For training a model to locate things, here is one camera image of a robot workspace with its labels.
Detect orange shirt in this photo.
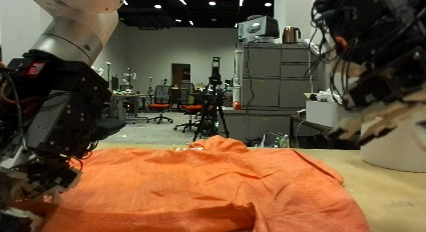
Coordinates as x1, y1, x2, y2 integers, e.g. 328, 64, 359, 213
13, 135, 372, 232

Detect white plastic bag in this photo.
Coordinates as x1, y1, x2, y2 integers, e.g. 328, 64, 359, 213
316, 88, 339, 103

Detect thin stand with white head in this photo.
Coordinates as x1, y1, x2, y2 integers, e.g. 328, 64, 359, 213
104, 61, 112, 93

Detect wooden desk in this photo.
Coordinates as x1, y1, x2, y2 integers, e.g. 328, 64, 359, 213
111, 92, 151, 121

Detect white storage box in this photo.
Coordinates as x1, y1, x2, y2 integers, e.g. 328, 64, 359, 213
305, 100, 348, 128

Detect copper kettle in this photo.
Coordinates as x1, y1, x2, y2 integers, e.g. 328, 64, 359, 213
281, 25, 303, 45

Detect orange seat office chair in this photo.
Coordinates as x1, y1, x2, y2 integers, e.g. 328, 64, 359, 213
146, 85, 175, 125
172, 82, 204, 133

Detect dark side table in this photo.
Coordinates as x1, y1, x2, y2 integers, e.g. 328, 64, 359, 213
291, 115, 361, 150

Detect tall grey filing cabinet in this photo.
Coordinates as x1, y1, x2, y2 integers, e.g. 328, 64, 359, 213
234, 41, 328, 111

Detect grey box device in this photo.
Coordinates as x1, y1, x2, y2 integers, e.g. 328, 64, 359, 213
238, 15, 281, 44

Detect white cylindrical plant pot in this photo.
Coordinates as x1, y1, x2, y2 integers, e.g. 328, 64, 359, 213
360, 118, 426, 174

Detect brown door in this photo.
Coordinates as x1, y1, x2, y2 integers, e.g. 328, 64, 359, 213
171, 63, 192, 88

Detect green bottles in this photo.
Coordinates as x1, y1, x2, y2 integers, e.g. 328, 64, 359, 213
271, 133, 291, 149

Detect low grey cabinet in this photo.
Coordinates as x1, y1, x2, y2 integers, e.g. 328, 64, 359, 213
220, 106, 297, 141

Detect black camera tripod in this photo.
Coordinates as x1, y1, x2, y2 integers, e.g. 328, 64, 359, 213
192, 56, 231, 142

